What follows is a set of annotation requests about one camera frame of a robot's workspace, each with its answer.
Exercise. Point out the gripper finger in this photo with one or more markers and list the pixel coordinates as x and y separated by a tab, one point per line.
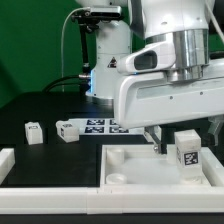
159	148
216	124

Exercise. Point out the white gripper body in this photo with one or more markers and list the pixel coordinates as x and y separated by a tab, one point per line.
148	98

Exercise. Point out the white square table top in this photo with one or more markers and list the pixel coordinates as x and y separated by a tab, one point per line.
141	165

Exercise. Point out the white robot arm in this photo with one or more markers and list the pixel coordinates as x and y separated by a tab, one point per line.
185	23

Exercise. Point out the white U-shaped obstacle fence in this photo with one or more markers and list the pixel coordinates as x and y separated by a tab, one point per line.
107	199

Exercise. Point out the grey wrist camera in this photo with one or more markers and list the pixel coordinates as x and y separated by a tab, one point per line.
144	61

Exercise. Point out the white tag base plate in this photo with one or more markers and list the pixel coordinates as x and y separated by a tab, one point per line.
102	126

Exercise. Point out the black camera on stand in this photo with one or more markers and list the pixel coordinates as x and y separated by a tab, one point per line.
88	20

